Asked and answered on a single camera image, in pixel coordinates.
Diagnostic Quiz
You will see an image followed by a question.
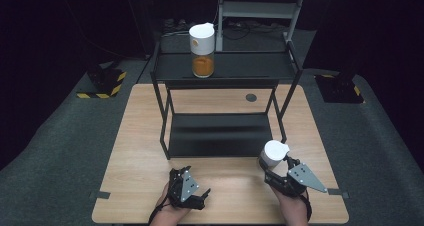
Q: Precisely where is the white-lidded jar with beige powder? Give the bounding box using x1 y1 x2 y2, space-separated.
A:
259 139 291 170

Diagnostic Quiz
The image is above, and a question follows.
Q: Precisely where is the black cable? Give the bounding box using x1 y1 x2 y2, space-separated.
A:
214 19 288 41

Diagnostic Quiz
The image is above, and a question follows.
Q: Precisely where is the black power strip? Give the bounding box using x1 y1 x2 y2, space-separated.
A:
162 18 192 34

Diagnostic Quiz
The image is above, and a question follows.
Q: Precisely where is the grey tape piece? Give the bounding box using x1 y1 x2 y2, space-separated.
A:
327 187 350 200
89 190 111 200

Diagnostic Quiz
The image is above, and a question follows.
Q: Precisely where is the white-lidded jar with orange powder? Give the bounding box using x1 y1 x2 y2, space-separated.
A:
188 22 216 79

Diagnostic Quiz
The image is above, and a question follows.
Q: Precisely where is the black base with hazard stripes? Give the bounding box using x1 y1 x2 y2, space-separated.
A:
314 73 365 104
76 63 128 100

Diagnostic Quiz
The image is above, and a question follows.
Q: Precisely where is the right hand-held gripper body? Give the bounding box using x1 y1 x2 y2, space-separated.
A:
265 163 328 198

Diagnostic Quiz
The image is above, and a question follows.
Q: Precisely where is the black two-tier metal rack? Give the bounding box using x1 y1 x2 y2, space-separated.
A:
149 40 304 161

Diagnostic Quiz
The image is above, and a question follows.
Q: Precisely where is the person's left hand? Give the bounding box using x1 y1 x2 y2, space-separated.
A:
155 181 192 218

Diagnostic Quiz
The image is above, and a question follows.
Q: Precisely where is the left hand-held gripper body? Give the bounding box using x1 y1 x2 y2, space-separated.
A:
168 170 206 211

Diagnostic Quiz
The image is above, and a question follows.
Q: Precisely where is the person's right hand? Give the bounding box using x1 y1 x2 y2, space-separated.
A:
271 185 310 215

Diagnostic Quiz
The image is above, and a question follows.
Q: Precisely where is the white cable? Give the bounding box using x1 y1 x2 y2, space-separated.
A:
162 4 221 39

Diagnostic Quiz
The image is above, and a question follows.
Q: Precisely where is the grey metal stand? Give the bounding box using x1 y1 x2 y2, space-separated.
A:
215 0 308 52

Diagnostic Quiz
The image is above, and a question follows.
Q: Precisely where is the black wrist strap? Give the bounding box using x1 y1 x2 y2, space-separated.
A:
299 190 314 222
147 195 172 226

